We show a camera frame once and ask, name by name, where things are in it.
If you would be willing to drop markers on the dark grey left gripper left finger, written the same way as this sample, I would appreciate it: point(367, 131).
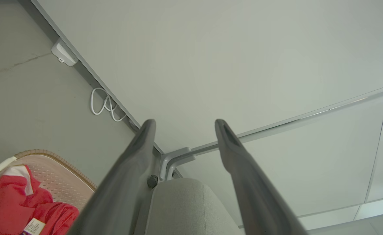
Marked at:
point(119, 192)

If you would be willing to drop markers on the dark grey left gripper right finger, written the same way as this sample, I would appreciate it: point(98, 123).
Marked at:
point(253, 192)

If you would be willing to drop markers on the red garment with label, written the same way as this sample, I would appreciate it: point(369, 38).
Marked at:
point(11, 204)

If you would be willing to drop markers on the grey upholstered seat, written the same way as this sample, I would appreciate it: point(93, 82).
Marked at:
point(186, 209)

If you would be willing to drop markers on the black caster wheel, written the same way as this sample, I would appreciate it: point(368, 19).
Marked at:
point(152, 181)

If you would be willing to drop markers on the beige plastic laundry basket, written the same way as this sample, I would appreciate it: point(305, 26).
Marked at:
point(59, 176)

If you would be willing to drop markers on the grey metal partition foot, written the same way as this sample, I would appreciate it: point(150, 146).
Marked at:
point(175, 161)

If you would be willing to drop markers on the white power adapter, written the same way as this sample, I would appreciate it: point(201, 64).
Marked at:
point(63, 53)

